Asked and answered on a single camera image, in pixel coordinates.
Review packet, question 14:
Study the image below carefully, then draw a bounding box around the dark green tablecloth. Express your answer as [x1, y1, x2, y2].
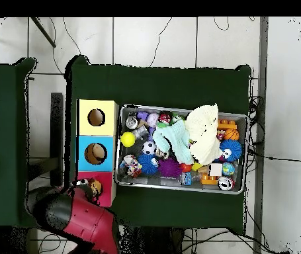
[64, 54, 252, 235]

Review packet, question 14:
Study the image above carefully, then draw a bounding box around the green spiky ball with eye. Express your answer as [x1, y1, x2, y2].
[171, 112, 185, 124]

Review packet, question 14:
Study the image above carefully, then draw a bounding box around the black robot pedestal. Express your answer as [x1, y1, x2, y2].
[120, 226, 185, 254]

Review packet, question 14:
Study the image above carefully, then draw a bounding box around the blue spiky ball with eyes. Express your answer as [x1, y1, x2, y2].
[218, 139, 243, 163]
[138, 153, 159, 175]

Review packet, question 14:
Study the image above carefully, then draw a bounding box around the silver drink can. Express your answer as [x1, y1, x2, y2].
[217, 176, 235, 191]

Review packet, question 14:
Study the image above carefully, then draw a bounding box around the shallow clear mesh bin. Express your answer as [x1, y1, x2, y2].
[114, 105, 249, 196]

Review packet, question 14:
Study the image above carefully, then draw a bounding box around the mint green cloth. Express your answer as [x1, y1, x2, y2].
[152, 120, 194, 165]

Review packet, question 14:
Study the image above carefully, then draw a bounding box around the black upright panel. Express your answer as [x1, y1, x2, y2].
[50, 92, 64, 186]

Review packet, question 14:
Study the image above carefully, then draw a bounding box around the yellow ball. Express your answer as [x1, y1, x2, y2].
[120, 131, 136, 148]

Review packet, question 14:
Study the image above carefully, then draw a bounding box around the purple spiky ball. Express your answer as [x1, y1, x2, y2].
[157, 157, 183, 179]

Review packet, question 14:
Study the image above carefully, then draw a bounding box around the small orange basketball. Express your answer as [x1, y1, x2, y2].
[223, 128, 239, 141]

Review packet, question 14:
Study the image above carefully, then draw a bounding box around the dark slanted rod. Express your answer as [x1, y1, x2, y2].
[30, 17, 57, 48]

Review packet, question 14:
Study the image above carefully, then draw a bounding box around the small soccer ball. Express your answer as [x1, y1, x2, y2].
[142, 140, 157, 156]

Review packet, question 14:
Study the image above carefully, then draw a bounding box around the small brown plush toy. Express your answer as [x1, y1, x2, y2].
[87, 178, 103, 198]

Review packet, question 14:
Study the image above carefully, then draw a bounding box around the wooden three-hole box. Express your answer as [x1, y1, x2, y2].
[74, 99, 120, 208]

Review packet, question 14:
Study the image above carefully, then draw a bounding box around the cream yellow cloth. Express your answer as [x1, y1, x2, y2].
[185, 103, 224, 166]

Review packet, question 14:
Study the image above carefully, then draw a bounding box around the small baseball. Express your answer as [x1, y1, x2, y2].
[146, 112, 159, 128]

